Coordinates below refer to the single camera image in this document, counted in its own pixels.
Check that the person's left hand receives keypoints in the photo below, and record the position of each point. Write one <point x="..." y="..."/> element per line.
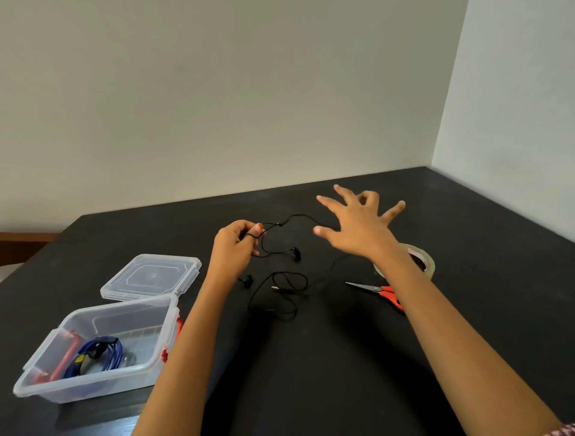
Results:
<point x="231" y="256"/>

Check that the person's right hand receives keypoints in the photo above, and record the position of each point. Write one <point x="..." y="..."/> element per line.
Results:
<point x="359" y="229"/>

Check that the clear tape roll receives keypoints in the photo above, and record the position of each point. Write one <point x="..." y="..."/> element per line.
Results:
<point x="429" y="260"/>

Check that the clear plastic box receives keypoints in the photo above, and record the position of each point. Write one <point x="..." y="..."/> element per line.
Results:
<point x="103" y="386"/>

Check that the person's left forearm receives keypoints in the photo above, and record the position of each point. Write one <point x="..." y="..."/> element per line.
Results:
<point x="184" y="364"/>

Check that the person's right forearm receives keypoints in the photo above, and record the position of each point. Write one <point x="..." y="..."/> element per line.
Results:
<point x="467" y="346"/>

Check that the clear plastic lid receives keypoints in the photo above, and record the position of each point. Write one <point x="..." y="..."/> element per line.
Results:
<point x="152" y="276"/>

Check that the brown wooden furniture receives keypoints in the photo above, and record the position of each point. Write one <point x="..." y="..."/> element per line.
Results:
<point x="22" y="247"/>

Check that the maroon white patterned right sleeve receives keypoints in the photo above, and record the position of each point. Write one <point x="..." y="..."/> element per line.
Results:
<point x="563" y="431"/>

